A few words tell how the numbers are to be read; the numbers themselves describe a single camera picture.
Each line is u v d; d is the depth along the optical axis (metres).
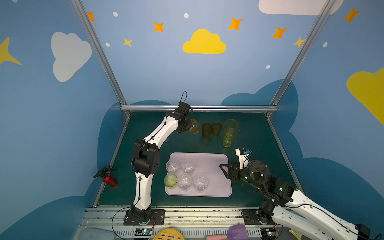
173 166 0.90
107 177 0.77
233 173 0.63
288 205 0.47
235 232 0.70
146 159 0.53
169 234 0.68
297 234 0.69
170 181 0.86
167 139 0.63
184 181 0.86
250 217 0.75
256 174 0.53
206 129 1.04
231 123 0.97
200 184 0.84
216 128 1.05
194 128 0.99
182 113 0.73
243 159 0.65
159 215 0.75
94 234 0.67
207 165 0.93
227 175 0.64
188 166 0.86
